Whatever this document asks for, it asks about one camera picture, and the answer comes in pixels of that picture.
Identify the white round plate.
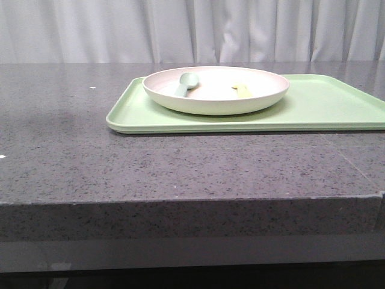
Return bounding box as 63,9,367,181
143,66,290,116

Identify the yellow plastic fork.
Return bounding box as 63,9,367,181
232,83,253,98

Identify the pale green plastic spoon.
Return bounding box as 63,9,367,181
174,72,200,98

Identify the light green rectangular tray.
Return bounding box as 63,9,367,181
106,74,384,134

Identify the white pleated curtain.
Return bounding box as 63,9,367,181
1,1,384,64

